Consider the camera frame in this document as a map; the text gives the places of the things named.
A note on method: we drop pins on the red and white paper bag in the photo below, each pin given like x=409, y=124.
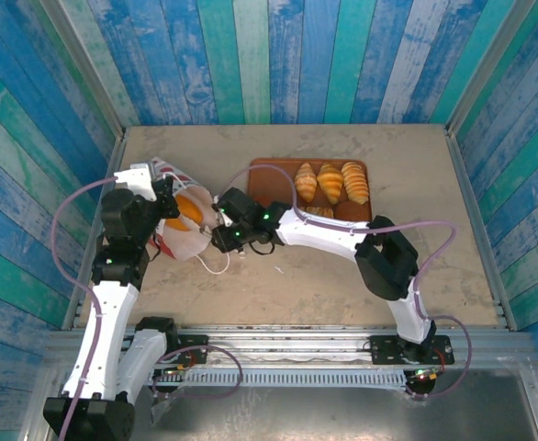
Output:
x=182, y=243

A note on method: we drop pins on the small fake croissant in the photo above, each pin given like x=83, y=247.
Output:
x=321, y=211

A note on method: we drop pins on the striped spiral fake bread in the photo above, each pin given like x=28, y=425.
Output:
x=356, y=184

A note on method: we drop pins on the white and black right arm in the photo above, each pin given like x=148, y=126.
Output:
x=324, y=234

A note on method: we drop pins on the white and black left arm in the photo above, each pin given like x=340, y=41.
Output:
x=106, y=317

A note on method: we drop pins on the brown rectangular tray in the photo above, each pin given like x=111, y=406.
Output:
x=269, y=184

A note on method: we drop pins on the small white scrap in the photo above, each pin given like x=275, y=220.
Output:
x=278, y=270

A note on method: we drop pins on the small circuit board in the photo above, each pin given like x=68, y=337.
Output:
x=427, y=374
x=172, y=373

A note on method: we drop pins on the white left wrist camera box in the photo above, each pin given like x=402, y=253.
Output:
x=136, y=179

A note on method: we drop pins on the aluminium table side rail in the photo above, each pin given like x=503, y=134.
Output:
x=475, y=220
x=113, y=165

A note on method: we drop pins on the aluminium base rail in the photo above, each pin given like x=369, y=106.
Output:
x=296, y=342

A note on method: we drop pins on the aluminium corner post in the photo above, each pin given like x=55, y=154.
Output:
x=485, y=69
x=85, y=78

